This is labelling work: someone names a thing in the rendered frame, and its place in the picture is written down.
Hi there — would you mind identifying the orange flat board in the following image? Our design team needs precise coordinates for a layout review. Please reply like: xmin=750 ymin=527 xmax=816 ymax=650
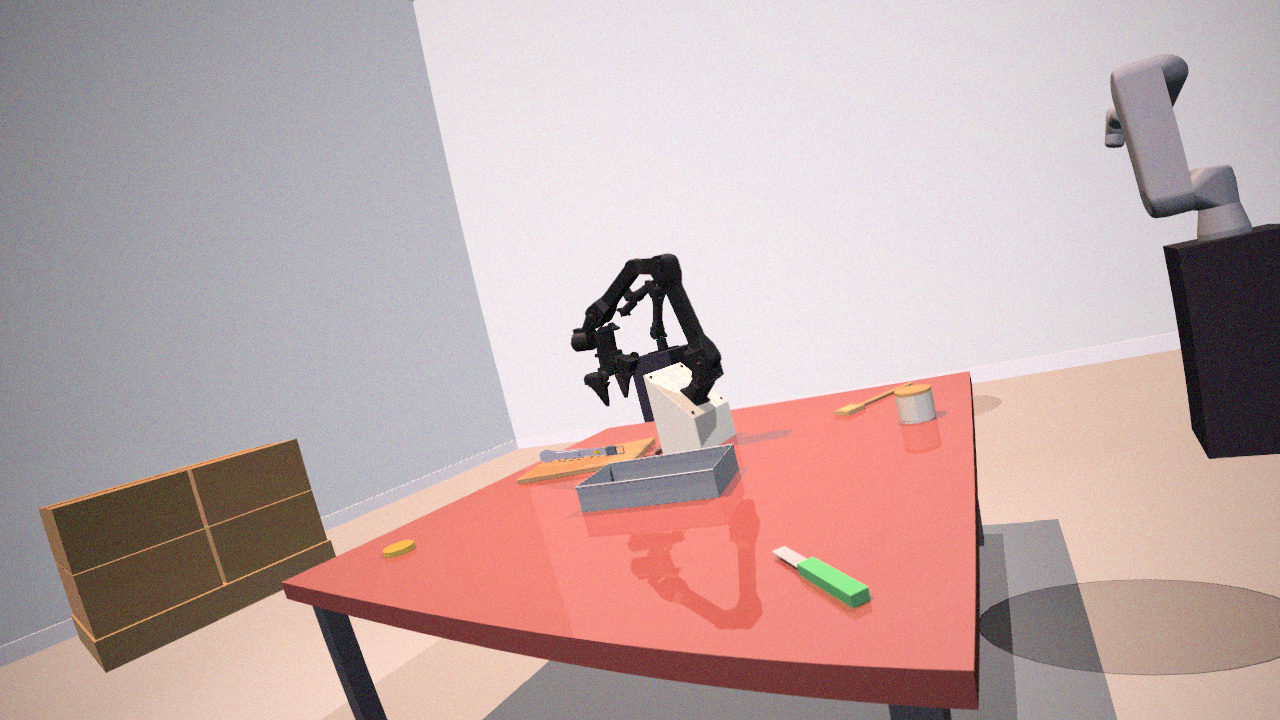
xmin=516 ymin=438 xmax=655 ymax=486

